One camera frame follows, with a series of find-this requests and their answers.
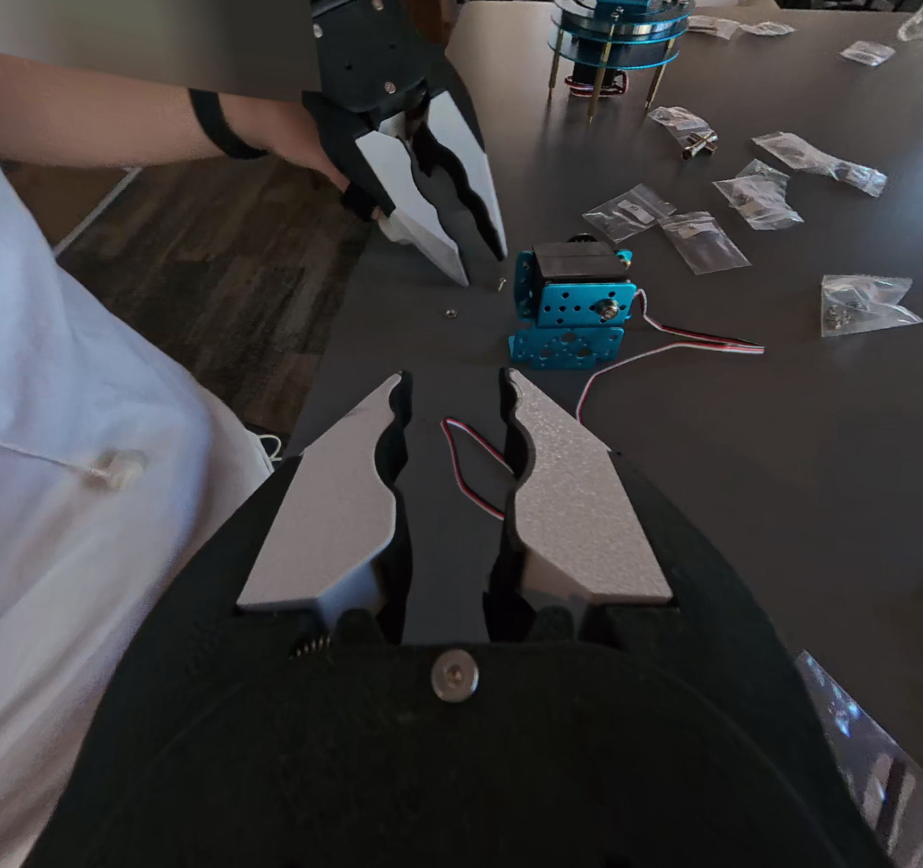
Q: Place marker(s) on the clear bag with dark screws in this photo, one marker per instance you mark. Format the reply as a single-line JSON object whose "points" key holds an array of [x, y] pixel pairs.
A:
{"points": [[865, 305]]}

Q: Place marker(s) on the person's left forearm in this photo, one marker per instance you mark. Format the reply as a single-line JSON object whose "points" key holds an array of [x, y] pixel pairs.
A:
{"points": [[108, 118]]}

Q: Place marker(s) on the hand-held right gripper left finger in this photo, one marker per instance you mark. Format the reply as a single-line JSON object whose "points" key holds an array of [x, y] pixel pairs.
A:
{"points": [[324, 522]]}

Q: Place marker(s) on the crumpled clear plastic bag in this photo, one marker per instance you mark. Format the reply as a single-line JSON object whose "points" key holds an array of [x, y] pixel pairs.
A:
{"points": [[757, 197]]}

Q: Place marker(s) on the metal cross socket wrench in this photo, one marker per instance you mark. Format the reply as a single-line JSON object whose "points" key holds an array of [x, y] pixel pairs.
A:
{"points": [[699, 141]]}

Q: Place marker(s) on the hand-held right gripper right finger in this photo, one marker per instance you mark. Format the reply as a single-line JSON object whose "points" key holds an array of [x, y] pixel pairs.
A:
{"points": [[584, 522]]}

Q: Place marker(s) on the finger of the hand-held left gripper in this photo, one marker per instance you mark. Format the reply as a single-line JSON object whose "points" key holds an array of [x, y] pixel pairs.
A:
{"points": [[461, 139], [386, 168]]}

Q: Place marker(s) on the black servo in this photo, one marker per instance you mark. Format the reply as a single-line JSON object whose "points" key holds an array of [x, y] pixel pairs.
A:
{"points": [[577, 260]]}

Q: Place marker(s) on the dark grey desk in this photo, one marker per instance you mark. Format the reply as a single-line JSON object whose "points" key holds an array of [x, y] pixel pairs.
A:
{"points": [[721, 449]]}

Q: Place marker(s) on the long clear plastic bag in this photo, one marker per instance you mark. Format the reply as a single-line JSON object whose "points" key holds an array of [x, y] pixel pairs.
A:
{"points": [[800, 150]]}

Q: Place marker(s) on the white shirt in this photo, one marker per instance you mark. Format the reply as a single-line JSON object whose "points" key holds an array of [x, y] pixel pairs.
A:
{"points": [[86, 377]]}

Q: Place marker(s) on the person's left hand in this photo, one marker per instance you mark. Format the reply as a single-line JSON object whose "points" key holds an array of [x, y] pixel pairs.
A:
{"points": [[295, 132]]}

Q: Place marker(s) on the small clear plastic bag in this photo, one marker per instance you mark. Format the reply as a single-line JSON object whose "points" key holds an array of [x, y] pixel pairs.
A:
{"points": [[714, 25], [867, 53], [768, 28]]}

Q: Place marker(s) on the blue acrylic robot base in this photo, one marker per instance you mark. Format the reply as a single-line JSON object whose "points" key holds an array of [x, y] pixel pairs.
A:
{"points": [[620, 24]]}

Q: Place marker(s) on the clear bag with white label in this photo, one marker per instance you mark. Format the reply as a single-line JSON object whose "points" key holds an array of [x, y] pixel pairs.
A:
{"points": [[703, 244]]}

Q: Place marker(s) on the crinkled plastic wrap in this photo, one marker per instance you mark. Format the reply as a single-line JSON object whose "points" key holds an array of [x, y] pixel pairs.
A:
{"points": [[912, 25]]}

